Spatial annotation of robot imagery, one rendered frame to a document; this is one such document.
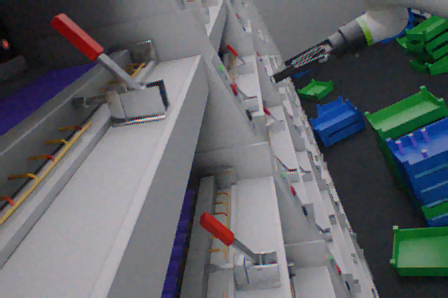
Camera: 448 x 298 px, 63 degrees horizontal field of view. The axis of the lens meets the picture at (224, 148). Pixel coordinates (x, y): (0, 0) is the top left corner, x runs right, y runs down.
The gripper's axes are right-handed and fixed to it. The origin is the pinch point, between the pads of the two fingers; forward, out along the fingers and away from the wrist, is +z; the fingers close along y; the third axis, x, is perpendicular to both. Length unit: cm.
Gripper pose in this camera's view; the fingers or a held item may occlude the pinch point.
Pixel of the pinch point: (283, 74)
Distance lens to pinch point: 123.6
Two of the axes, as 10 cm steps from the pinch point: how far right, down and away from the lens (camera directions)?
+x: -5.0, -7.8, -3.8
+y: 0.4, -4.6, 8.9
